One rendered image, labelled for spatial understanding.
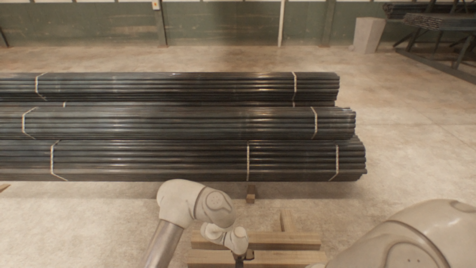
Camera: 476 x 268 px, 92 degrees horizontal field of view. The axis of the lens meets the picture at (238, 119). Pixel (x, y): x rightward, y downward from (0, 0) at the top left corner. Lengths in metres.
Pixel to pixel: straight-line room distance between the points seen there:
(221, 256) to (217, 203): 1.09
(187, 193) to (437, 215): 0.75
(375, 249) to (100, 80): 2.94
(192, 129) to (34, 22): 9.99
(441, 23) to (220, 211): 6.69
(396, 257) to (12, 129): 3.17
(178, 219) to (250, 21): 8.53
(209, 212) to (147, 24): 9.11
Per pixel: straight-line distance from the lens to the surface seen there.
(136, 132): 2.52
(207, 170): 2.44
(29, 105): 3.69
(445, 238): 0.53
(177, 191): 0.99
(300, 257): 2.01
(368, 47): 8.97
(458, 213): 0.58
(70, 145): 2.95
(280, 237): 2.07
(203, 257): 1.97
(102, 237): 2.57
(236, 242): 1.45
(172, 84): 2.75
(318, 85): 2.77
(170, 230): 0.98
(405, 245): 0.44
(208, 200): 0.91
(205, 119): 2.33
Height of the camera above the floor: 1.89
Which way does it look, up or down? 29 degrees down
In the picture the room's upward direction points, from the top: straight up
